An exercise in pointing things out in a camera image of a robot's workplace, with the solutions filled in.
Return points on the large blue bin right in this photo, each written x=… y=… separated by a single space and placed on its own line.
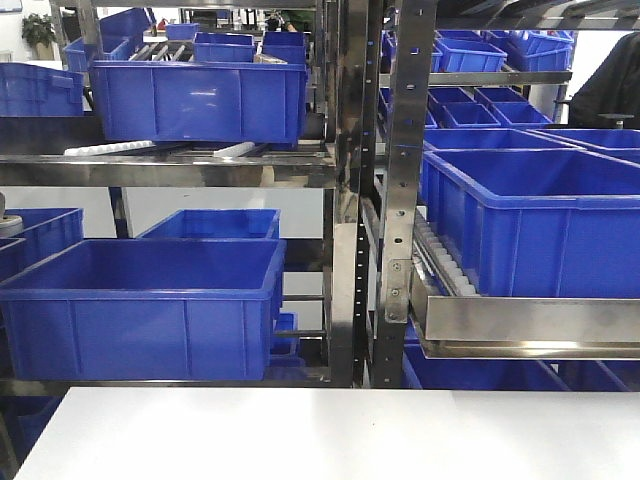
x=547 y=223

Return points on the large blue bin lower left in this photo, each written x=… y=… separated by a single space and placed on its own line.
x=177 y=309

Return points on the large blue bin upper left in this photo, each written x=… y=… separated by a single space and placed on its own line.
x=231 y=102

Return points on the blue bin far left lower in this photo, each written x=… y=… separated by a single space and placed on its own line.
x=33 y=234

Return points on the potted green plant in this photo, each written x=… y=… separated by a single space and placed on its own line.
x=39 y=35

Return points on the blue bin behind lower left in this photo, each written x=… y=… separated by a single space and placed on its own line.
x=217 y=224

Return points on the blue bin far left upper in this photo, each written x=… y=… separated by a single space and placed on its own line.
x=35 y=91

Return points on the stainless steel shelf rack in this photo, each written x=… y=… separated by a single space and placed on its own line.
x=375 y=257

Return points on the large blue bin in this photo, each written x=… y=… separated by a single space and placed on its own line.
x=231 y=102
x=547 y=223
x=177 y=309

